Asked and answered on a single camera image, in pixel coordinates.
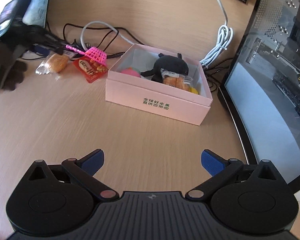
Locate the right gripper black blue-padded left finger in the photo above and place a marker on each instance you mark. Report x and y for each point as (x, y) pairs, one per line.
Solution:
(81, 172)

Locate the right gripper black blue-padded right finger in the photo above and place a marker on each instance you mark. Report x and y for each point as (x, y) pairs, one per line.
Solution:
(222, 171)

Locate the clear bread packet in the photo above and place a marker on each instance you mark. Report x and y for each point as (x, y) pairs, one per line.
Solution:
(177, 80)

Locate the pink plastic toy strainer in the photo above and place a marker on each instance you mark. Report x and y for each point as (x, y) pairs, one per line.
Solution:
(93, 53)

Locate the black gloved hand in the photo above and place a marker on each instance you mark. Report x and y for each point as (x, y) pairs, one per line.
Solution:
(15, 42)

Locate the glass panel computer case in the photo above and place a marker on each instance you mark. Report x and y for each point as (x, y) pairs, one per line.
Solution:
(261, 90)

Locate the yellow toy fruit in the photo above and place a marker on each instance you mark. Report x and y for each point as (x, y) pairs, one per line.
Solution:
(193, 90)

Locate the red snack packet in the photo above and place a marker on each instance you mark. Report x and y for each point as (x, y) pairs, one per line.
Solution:
(90, 69)

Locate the pink toy fruit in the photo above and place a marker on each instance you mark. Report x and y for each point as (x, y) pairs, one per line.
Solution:
(132, 72)

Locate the black plush toy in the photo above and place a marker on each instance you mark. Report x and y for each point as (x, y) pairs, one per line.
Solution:
(168, 63)

